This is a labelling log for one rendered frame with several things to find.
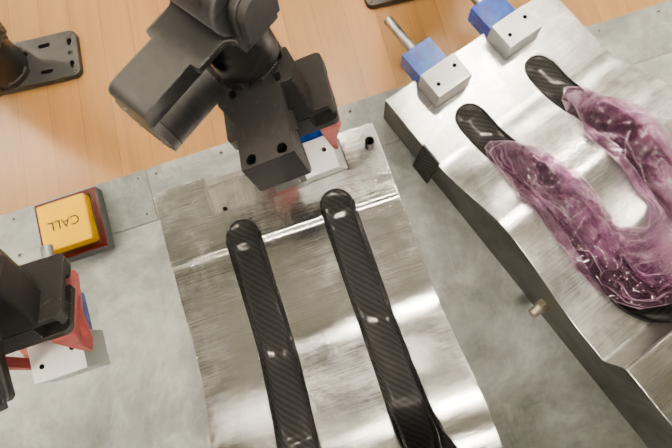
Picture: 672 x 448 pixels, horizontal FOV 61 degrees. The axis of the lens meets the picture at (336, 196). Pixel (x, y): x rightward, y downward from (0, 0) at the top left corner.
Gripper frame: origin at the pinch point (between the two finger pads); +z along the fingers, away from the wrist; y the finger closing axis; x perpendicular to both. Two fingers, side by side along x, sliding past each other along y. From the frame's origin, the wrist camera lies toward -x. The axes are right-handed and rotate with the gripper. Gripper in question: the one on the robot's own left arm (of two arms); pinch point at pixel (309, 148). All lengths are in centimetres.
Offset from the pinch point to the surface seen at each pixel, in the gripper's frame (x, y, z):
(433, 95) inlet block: 7.1, 14.2, 8.2
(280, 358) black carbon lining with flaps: -17.4, -10.3, 9.0
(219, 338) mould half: -14.1, -15.7, 6.5
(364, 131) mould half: 3.6, 5.5, 5.3
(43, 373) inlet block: -16.1, -28.4, -3.9
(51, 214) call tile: 5.8, -33.4, 1.3
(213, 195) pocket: 2.0, -13.4, 4.3
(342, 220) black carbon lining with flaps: -5.1, 0.0, 7.5
